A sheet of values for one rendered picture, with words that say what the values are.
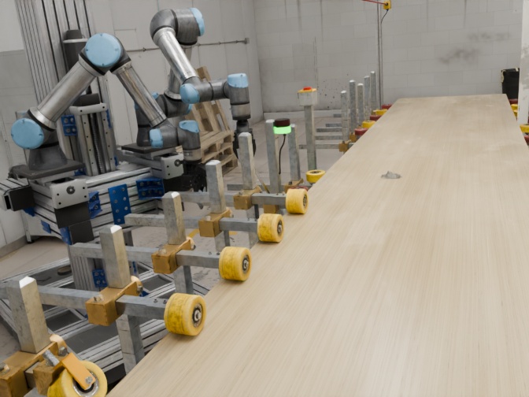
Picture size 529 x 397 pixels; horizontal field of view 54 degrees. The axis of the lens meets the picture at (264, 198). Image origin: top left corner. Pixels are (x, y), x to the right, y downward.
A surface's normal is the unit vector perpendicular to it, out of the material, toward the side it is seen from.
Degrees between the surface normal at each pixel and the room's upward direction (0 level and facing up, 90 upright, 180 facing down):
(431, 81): 90
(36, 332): 90
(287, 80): 90
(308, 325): 0
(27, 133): 95
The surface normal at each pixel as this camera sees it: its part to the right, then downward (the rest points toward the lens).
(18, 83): -0.31, 0.30
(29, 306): 0.93, 0.03
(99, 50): 0.23, 0.18
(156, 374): -0.09, -0.95
